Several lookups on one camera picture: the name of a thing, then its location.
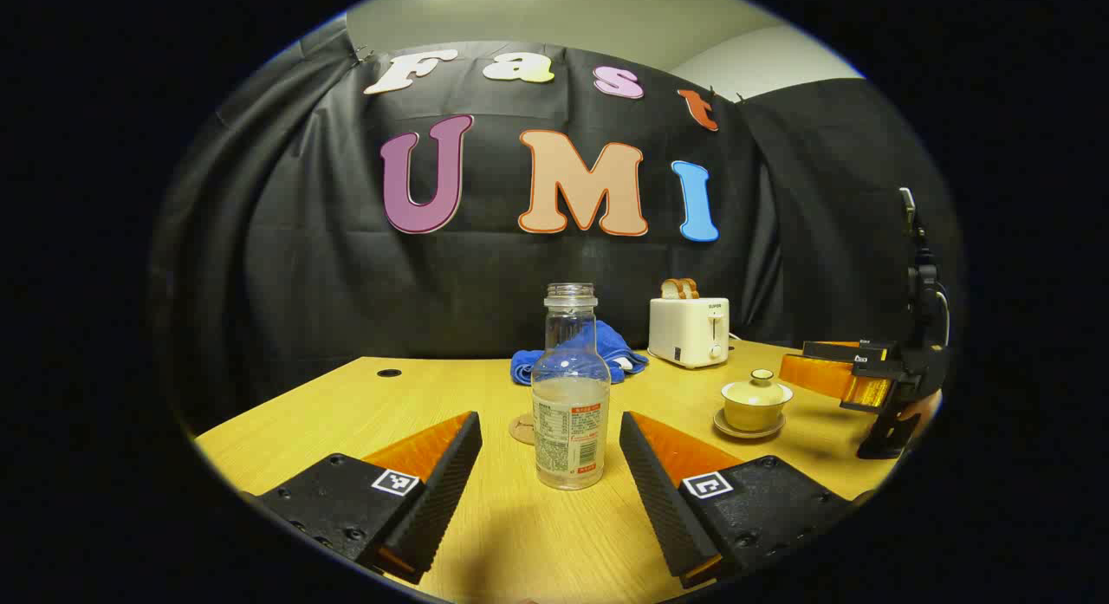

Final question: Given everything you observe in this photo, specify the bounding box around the white toaster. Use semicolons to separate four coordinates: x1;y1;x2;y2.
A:
648;296;730;370

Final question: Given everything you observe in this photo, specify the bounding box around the blue towel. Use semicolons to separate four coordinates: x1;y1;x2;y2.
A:
509;320;650;386

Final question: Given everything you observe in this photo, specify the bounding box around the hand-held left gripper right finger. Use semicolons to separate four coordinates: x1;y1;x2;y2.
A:
619;411;854;589

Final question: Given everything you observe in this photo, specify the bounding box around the black backdrop cloth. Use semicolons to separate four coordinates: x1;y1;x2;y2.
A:
147;19;967;432

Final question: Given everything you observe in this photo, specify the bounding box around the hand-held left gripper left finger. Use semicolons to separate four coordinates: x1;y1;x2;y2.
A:
256;411;483;586

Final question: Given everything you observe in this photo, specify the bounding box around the cream teacup lid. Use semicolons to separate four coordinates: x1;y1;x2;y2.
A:
721;369;794;407

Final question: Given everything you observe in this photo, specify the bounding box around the clear water bottle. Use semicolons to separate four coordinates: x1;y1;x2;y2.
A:
530;283;612;490

